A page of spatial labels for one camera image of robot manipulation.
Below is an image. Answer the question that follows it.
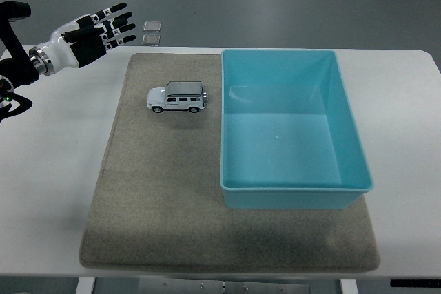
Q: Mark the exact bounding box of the grey metal plate with screws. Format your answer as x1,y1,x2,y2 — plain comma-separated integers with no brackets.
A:
137,278,311,294

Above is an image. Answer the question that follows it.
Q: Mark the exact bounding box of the white toy car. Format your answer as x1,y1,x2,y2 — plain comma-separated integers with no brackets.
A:
146,81,209,114

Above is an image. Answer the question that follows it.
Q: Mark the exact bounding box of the grey-brown felt mat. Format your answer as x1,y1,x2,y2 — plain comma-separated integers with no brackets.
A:
79,52,382,274

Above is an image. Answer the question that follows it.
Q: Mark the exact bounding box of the blue plastic box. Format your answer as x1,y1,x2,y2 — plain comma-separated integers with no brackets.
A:
219,48,376,211

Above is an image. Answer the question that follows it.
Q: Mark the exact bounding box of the white table leg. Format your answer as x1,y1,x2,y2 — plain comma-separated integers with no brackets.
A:
339,278,360,294
75,277,96,294

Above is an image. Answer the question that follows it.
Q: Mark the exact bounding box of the black table control panel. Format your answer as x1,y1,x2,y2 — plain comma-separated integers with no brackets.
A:
389,278,441,288

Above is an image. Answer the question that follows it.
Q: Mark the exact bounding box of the square silver floor plate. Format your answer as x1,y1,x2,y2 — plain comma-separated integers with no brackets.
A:
141,34,162,47
143,20,163,33

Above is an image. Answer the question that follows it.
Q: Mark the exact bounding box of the white and black hand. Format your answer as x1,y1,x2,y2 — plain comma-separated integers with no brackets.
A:
50,2,138,70

